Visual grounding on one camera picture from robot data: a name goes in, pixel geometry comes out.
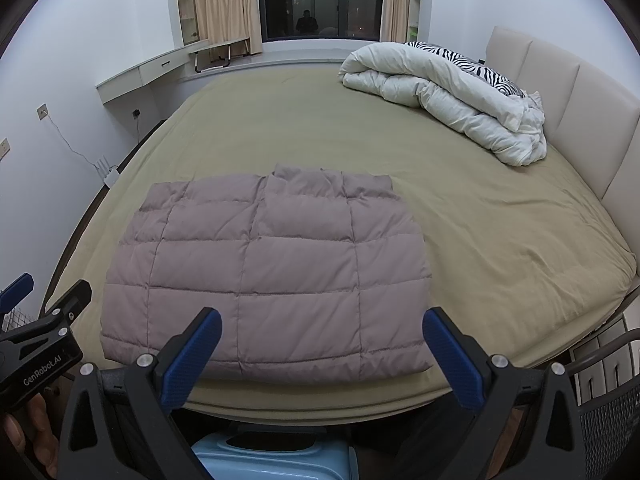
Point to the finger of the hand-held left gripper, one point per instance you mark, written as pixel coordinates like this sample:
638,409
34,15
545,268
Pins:
70,305
17,290

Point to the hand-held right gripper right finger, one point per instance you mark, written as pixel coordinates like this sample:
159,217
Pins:
452,355

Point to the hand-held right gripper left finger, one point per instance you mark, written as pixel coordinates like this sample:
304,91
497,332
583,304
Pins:
192,355

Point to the pinkish beige down jacket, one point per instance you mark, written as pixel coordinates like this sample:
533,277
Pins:
275,270

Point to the person's left hand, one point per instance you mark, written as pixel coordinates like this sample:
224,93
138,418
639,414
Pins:
37,425

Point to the white router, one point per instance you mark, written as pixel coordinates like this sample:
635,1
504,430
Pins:
111,177

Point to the light blue plastic container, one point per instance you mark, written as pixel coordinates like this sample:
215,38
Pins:
280,460

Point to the bed with olive sheet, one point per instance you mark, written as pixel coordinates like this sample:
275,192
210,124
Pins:
475,220

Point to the white nightstand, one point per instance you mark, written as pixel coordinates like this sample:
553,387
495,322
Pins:
607,382

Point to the black mesh chair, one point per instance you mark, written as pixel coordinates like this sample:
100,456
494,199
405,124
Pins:
610,425

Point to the white duvet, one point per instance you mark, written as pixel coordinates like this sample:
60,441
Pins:
450,105

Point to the folding chair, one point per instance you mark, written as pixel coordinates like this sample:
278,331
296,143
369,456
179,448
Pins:
210,60

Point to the beige padded headboard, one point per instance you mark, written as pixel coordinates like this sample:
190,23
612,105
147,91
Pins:
575,95

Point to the zebra print pillow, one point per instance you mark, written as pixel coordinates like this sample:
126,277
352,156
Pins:
480,67

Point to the beige curtain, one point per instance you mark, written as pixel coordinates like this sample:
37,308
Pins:
225,0
395,0

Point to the white wall outlet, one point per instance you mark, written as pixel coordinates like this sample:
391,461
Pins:
4,149
43,111

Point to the white floating wall desk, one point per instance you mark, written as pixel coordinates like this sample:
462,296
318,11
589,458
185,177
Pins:
145,72

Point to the white wall shelf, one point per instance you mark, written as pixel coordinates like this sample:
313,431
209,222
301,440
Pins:
187,10
415,10

